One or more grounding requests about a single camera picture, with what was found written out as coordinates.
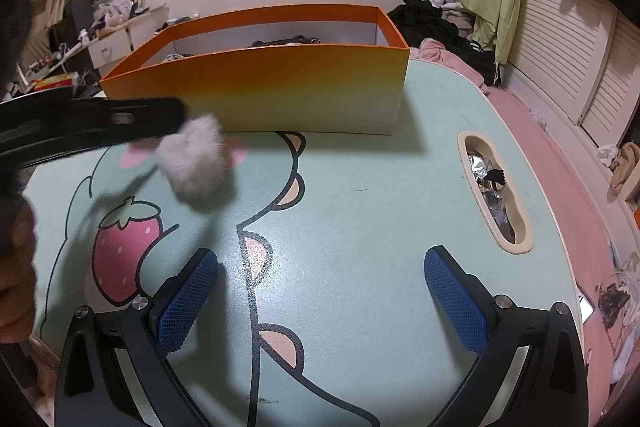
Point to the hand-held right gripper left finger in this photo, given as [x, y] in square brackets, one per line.
[186, 302]

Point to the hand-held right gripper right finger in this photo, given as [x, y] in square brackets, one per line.
[455, 302]

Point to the white drawer cabinet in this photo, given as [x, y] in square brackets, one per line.
[120, 39]

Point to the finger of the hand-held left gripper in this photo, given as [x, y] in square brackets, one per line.
[75, 122]

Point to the black plastic object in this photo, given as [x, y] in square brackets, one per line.
[285, 41]

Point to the crumpled foil wrappers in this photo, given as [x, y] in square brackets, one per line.
[492, 202]

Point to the white louvred closet doors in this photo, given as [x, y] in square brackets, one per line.
[550, 37]

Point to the pink garment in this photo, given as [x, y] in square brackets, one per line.
[440, 54]

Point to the orange gradient cardboard box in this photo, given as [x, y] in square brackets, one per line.
[300, 87]

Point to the red box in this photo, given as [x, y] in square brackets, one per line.
[52, 82]

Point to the beige garment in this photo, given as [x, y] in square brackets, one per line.
[625, 172]

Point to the grey fluffy pom-pom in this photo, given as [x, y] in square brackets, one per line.
[197, 157]

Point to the black clothes pile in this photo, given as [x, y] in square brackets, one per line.
[425, 24]

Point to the dark patterned cloth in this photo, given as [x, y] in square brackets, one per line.
[615, 302]

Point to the person's left hand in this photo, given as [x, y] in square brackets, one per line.
[17, 287]

